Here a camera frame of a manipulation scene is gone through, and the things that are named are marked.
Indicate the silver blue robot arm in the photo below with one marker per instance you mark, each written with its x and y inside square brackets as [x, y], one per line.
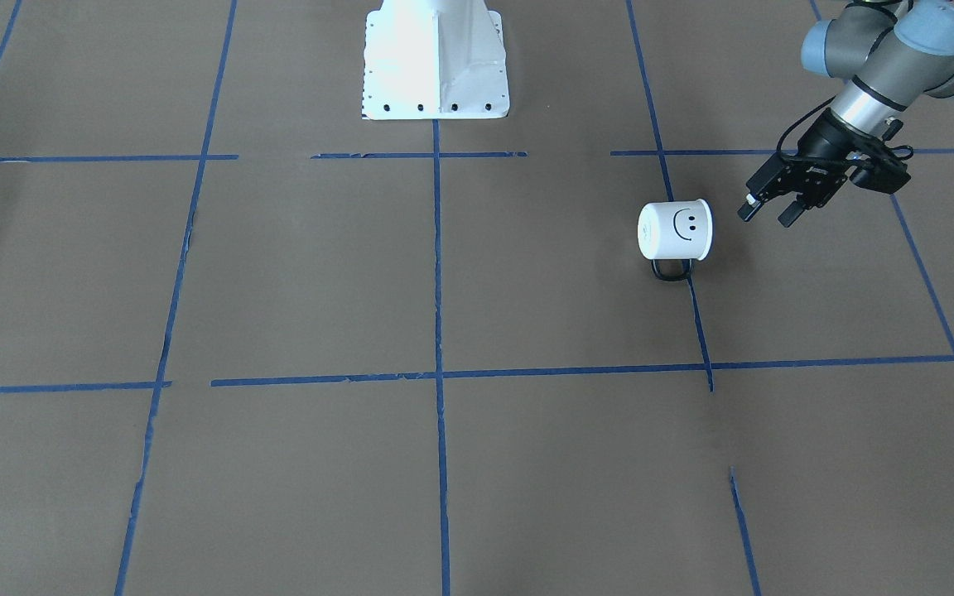
[887, 54]

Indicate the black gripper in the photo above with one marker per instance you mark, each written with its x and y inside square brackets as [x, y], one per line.
[826, 141]

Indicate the white smiley face mug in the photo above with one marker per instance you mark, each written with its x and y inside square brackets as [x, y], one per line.
[675, 231]

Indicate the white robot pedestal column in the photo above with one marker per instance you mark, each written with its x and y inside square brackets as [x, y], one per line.
[434, 60]

